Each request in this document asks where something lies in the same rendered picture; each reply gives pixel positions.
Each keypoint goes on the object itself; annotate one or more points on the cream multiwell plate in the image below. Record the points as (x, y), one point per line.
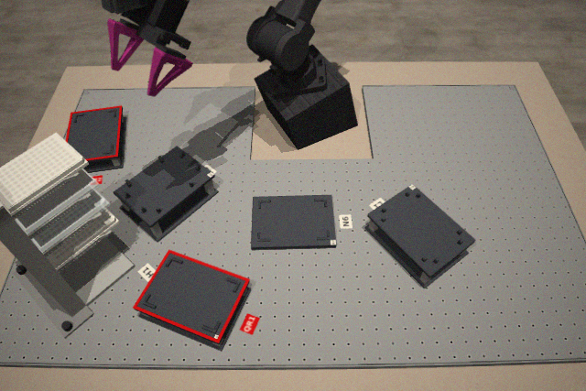
(41, 167)

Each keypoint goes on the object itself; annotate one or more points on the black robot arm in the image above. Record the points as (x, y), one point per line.
(285, 47)

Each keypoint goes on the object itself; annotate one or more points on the white multi-well plate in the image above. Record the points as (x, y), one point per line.
(71, 221)
(64, 253)

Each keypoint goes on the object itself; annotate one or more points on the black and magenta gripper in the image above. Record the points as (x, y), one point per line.
(156, 36)

